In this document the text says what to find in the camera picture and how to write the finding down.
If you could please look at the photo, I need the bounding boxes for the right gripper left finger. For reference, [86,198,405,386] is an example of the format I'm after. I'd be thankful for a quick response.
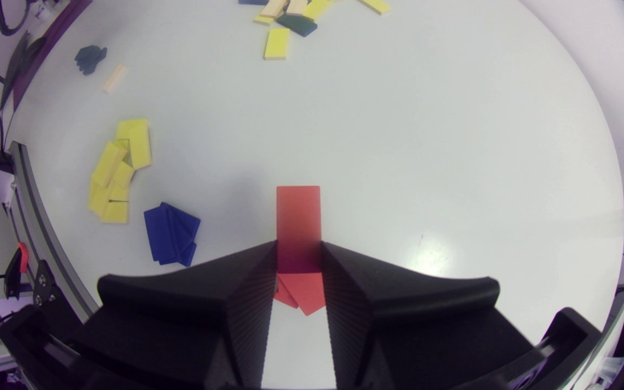
[71,241,278,390]

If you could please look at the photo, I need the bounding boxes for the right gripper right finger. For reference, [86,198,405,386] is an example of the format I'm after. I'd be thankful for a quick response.
[321,242,545,390]

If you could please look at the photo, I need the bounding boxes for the red wooden block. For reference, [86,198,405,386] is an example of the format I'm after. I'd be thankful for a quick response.
[274,274,299,309]
[276,186,323,274]
[279,272,326,316]

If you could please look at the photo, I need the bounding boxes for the pile of blue wooden blocks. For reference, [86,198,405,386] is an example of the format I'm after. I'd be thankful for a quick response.
[144,202,202,267]

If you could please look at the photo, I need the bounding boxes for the pile of yellow wooden blocks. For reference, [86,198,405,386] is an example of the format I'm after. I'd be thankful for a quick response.
[88,161,135,224]

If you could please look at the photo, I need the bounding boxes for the pile of green wooden blocks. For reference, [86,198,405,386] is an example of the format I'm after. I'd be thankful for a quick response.
[75,45,108,75]

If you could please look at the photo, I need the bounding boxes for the green wooden block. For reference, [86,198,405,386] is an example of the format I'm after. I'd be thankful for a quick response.
[276,14,318,37]

